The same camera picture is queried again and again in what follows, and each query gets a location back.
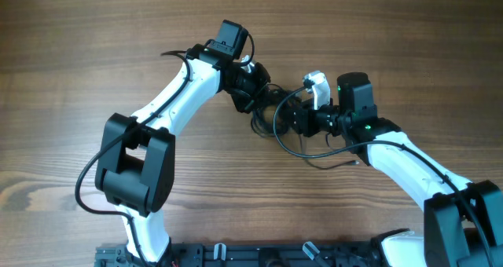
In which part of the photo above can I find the black cable bundle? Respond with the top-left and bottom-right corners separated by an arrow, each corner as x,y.
249,82 -> 361,170

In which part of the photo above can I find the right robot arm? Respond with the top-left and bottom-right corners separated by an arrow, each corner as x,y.
274,71 -> 502,266

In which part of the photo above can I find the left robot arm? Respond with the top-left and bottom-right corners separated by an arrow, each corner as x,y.
95,20 -> 270,266

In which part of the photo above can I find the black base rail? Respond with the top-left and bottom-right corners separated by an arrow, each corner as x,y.
94,241 -> 390,267

